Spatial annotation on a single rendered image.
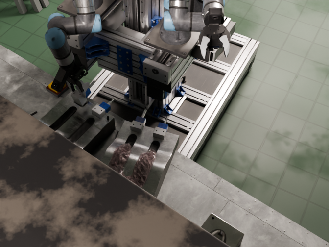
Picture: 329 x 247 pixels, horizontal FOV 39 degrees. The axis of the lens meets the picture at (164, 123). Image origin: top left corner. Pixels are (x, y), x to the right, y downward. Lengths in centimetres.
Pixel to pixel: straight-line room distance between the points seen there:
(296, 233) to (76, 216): 147
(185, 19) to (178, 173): 66
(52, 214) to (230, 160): 252
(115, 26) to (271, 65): 159
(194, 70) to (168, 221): 271
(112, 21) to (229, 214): 115
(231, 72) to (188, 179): 138
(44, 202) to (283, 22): 361
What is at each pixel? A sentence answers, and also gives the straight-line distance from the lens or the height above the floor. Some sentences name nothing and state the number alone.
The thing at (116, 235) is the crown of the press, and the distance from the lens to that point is 58.
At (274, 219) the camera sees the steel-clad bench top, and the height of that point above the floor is 80.
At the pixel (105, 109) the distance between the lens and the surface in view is 212.
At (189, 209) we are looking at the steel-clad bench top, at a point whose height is 80.
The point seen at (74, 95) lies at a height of 94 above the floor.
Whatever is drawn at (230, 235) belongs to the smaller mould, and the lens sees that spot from 184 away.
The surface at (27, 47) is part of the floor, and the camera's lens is 384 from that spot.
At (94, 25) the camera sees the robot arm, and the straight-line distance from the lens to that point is 199.
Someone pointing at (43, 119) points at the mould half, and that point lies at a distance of 216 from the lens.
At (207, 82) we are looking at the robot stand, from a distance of 319.
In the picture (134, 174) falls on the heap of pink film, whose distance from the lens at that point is 192.
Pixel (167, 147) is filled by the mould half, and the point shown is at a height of 86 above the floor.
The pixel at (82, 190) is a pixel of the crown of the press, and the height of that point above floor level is 201.
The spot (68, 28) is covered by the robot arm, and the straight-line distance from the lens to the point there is 199.
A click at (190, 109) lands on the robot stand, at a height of 21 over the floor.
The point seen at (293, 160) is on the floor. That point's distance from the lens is 316.
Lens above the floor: 253
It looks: 52 degrees down
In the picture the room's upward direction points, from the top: 2 degrees clockwise
